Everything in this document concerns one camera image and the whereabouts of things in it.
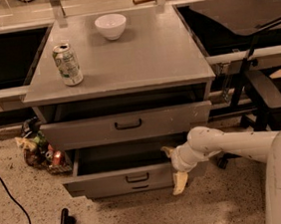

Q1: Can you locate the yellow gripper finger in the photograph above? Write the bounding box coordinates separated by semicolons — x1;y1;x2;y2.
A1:
161;146;174;158
172;171;188;195

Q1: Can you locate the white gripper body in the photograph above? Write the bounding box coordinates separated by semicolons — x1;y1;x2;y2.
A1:
170;143;202;172

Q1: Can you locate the grey drawer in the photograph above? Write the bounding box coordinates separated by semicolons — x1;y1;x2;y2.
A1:
63;132;186;197
87;181;173;200
40;101;211;150

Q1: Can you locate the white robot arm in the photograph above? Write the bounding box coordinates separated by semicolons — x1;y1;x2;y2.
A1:
161;126;281;224

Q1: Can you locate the grey bottom drawer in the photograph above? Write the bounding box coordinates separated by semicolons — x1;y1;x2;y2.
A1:
87;181;173;200

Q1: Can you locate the grey top drawer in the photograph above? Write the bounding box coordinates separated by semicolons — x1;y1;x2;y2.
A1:
40;101;211;150

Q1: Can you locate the grey drawer cabinet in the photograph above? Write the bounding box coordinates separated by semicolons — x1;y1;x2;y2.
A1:
14;0;228;207

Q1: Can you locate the black office chair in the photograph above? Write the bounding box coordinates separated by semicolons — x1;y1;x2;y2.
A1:
204;40;281;170

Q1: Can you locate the pile of snack bags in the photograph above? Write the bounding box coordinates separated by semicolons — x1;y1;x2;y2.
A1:
15;117;73;175

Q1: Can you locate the green white soda can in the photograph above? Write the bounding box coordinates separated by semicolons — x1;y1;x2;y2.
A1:
52;43;84;87

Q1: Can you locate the white ceramic bowl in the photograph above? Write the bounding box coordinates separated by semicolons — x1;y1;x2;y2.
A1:
94;13;127;40

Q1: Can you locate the black desk panel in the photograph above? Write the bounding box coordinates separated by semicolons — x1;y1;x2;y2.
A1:
189;0;281;36

